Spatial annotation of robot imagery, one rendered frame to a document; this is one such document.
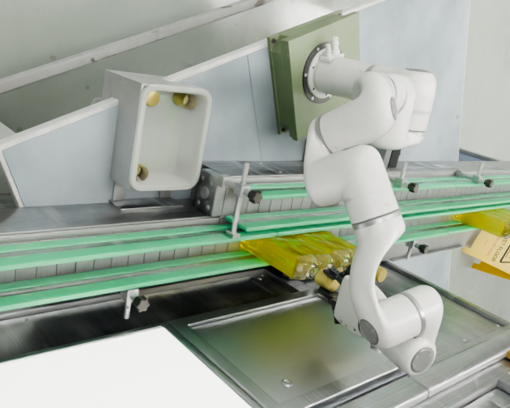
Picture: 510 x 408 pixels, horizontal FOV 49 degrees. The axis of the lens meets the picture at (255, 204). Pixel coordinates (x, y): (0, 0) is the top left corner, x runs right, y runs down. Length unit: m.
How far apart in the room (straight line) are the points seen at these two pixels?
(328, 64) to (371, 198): 0.57
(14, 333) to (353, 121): 0.75
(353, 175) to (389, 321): 0.24
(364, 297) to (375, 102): 0.33
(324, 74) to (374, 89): 0.42
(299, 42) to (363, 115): 0.44
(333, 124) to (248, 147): 0.46
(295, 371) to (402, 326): 0.27
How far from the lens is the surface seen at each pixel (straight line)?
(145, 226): 1.19
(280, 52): 1.42
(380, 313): 0.94
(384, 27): 1.77
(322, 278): 1.22
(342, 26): 1.52
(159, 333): 1.16
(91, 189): 1.26
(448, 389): 1.30
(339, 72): 1.40
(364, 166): 0.95
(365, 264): 0.94
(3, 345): 1.17
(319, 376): 1.14
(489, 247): 4.59
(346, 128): 1.03
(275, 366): 1.14
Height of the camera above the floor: 1.81
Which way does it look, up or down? 43 degrees down
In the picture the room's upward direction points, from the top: 118 degrees clockwise
